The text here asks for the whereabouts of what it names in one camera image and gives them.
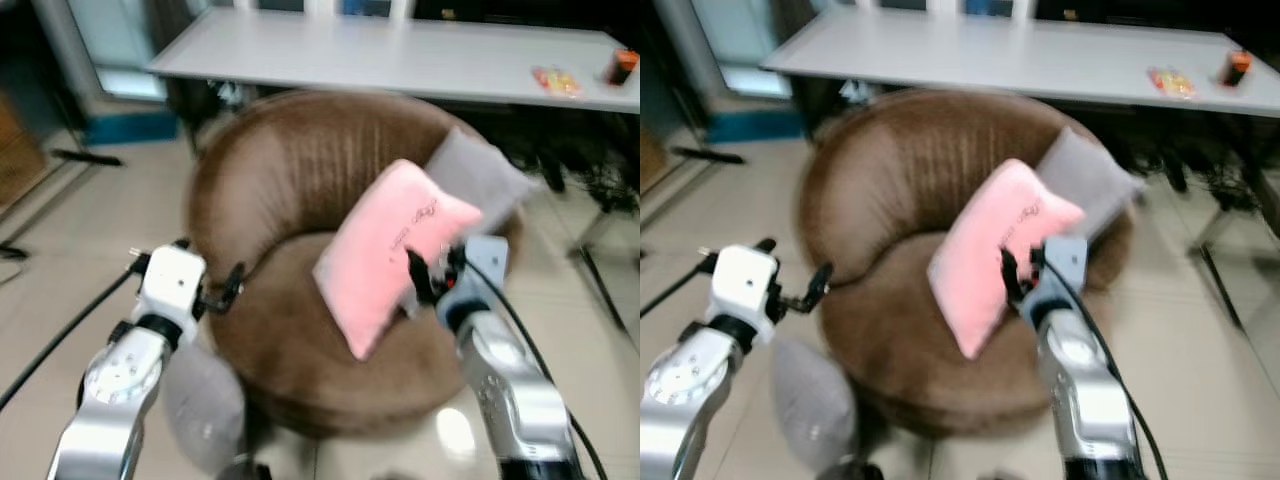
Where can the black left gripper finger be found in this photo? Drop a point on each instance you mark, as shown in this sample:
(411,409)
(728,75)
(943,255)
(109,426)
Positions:
(709,262)
(230,287)
(139,262)
(815,285)

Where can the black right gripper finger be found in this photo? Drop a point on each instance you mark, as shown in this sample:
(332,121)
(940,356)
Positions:
(456,260)
(418,275)
(1011,275)
(1037,257)

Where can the pink pillow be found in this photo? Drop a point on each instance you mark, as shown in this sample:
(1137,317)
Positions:
(385,250)
(985,250)

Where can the grey pillow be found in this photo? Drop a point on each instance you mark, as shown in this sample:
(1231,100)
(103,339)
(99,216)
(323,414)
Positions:
(203,405)
(812,400)
(1095,180)
(485,175)

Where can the flat black floor object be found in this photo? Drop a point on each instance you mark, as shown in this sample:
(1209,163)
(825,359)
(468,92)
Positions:
(708,155)
(88,157)

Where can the brown round sofa chair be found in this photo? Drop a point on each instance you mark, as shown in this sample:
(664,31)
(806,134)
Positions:
(890,180)
(290,180)

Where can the black metal table leg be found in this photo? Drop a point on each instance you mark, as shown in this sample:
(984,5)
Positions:
(1220,280)
(600,280)

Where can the brown wooden cabinet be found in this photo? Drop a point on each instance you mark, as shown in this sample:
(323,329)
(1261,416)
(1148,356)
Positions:
(651,160)
(20,155)

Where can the blue baseboard strip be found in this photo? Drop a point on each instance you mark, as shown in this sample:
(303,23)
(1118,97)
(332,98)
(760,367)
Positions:
(130,127)
(750,125)

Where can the grey framed glass door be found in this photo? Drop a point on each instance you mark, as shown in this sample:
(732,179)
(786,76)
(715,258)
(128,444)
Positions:
(105,45)
(730,45)

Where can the orange snack packet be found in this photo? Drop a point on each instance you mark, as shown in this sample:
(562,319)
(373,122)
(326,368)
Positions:
(1171,82)
(557,82)

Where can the long white table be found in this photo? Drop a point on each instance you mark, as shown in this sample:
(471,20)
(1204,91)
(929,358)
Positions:
(1000,55)
(380,55)

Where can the dark cup with orange band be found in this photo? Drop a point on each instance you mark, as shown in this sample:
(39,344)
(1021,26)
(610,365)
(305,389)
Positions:
(1236,69)
(621,67)

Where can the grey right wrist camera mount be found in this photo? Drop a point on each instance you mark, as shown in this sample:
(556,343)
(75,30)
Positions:
(1065,265)
(482,265)

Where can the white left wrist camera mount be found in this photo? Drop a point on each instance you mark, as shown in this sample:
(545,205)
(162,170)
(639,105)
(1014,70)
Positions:
(172,285)
(745,285)

